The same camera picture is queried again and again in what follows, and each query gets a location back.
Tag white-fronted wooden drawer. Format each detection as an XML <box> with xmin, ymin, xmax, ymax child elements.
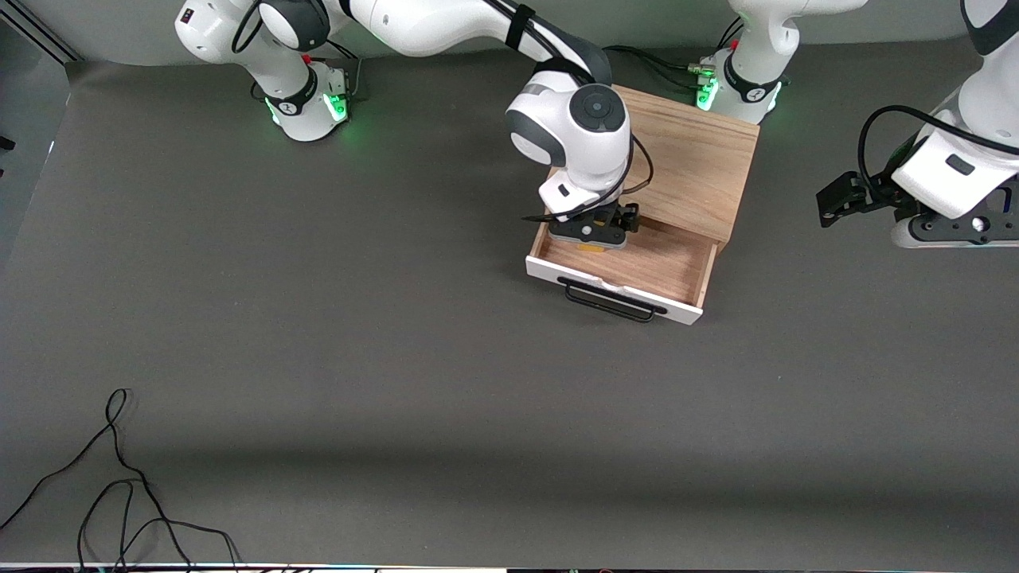
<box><xmin>525</xmin><ymin>215</ymin><xmax>720</xmax><ymax>325</ymax></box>

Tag black drawer handle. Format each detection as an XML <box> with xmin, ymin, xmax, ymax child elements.
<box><xmin>561</xmin><ymin>276</ymin><xmax>667</xmax><ymax>323</ymax></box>

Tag wooden drawer cabinet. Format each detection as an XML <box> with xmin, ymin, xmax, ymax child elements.
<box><xmin>545</xmin><ymin>78</ymin><xmax>761</xmax><ymax>244</ymax></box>

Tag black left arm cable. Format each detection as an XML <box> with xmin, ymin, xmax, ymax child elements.
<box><xmin>858</xmin><ymin>106</ymin><xmax>1019</xmax><ymax>188</ymax></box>

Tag black left arm base cables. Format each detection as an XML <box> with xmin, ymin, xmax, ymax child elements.
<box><xmin>601</xmin><ymin>20</ymin><xmax>745</xmax><ymax>88</ymax></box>

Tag black arm base cables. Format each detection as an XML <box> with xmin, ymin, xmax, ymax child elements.
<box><xmin>306</xmin><ymin>40</ymin><xmax>363</xmax><ymax>100</ymax></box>
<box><xmin>601</xmin><ymin>20</ymin><xmax>745</xmax><ymax>88</ymax></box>

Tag black right arm base cables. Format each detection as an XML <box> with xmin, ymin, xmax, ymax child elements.
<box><xmin>306</xmin><ymin>40</ymin><xmax>363</xmax><ymax>100</ymax></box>

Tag thin black cable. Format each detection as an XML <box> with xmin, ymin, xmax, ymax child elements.
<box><xmin>0</xmin><ymin>388</ymin><xmax>196</xmax><ymax>573</ymax></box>
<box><xmin>77</xmin><ymin>480</ymin><xmax>244</xmax><ymax>573</ymax></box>

